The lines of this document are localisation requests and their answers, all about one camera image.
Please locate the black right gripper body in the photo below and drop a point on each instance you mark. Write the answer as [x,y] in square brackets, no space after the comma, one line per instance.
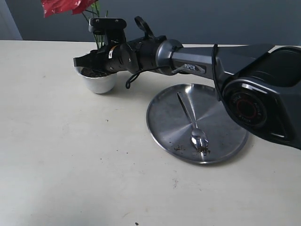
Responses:
[122,57]

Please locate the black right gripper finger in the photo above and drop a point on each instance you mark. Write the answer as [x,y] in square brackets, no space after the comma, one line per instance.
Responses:
[96,60]

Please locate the red artificial flower green stem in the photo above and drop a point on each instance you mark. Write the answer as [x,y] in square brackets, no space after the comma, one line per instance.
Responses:
[88,8]

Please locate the stainless steel spoon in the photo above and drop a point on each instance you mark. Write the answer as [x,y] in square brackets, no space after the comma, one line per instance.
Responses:
[198,137]

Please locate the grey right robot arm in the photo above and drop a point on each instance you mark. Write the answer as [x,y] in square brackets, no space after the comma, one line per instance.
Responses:
[258,85]

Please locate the dark soil in pot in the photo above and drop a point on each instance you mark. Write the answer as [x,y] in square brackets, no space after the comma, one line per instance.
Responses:
[92,73]

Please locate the white scalloped flower pot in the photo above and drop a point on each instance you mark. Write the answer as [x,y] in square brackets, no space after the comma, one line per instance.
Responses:
[100,85]

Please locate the round stainless steel plate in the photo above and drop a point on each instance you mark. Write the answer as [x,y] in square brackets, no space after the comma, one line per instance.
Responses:
[171,128]

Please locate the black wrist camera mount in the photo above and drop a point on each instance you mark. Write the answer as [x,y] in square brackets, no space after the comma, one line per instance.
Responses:
[107,30]

